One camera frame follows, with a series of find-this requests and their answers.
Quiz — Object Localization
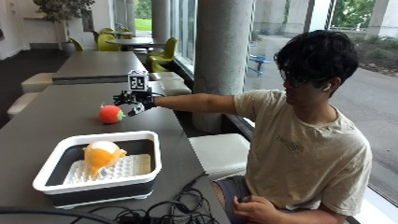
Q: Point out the red round plush toy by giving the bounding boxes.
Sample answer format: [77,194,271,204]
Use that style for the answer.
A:
[97,105,125,125]

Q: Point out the dark grey shorts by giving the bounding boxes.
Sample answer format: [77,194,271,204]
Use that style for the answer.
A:
[215,175,255,224]

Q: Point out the white marker cube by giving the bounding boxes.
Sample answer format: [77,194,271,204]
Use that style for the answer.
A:
[126,69,150,92]

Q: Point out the long grey table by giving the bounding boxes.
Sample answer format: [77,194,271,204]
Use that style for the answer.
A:
[50,50,149,86]

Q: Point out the white cube stool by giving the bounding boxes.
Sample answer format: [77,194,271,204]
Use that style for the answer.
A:
[20,72,57,94]
[187,133,253,182]
[147,71,185,82]
[158,78,193,97]
[6,91,41,120]

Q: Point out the orange and white plush toy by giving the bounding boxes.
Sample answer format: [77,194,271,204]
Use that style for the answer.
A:
[81,140,127,179]

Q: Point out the round dark table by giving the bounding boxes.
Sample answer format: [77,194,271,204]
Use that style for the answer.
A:
[104,36,167,51]
[102,30,135,37]

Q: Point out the white drying rack insert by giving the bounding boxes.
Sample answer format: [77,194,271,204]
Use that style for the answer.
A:
[62,153,153,186]

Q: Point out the beige t-shirt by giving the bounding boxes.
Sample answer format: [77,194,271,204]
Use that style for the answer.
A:
[233,89,372,217]

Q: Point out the white and black dish basin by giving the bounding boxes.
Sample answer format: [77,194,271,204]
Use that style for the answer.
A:
[30,130,162,210]

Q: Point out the grey concrete pillar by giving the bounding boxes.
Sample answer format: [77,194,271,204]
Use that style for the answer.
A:
[150,0,173,43]
[190,0,255,134]

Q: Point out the the person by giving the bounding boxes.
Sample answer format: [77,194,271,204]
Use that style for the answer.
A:
[153,29,372,224]

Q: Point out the indoor potted tree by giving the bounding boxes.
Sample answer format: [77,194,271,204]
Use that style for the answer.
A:
[32,0,96,56]

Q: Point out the blue outdoor seat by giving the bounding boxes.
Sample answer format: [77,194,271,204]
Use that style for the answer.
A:
[247,53,274,77]

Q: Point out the dark-framed glasses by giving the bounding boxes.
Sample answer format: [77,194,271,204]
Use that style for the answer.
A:
[278,70,315,89]

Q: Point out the tangle of thin black cables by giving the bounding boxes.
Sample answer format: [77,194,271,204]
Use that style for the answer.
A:
[88,173,221,224]

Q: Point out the thick black cable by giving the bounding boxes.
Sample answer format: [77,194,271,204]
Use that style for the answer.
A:
[0,205,120,224]

